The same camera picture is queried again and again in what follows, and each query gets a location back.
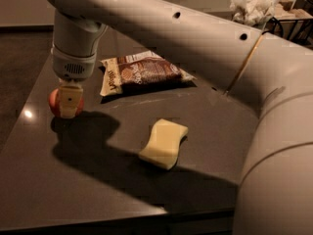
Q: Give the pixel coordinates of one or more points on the yellow sponge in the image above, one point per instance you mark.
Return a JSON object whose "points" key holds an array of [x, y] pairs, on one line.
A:
{"points": [[162, 149]]}

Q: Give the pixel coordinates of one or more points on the black wire basket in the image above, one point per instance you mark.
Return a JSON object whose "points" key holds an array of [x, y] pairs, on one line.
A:
{"points": [[298, 31]]}

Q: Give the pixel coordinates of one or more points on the red apple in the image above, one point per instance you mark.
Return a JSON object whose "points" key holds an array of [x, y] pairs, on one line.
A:
{"points": [[54, 104]]}

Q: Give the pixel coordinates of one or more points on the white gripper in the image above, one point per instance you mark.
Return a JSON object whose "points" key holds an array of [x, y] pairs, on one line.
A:
{"points": [[72, 67]]}

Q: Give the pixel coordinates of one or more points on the brown chip bag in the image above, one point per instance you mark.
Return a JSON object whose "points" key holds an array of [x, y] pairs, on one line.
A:
{"points": [[138, 72]]}

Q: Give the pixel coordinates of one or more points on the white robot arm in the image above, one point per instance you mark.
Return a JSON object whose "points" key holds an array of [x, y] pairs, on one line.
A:
{"points": [[265, 72]]}

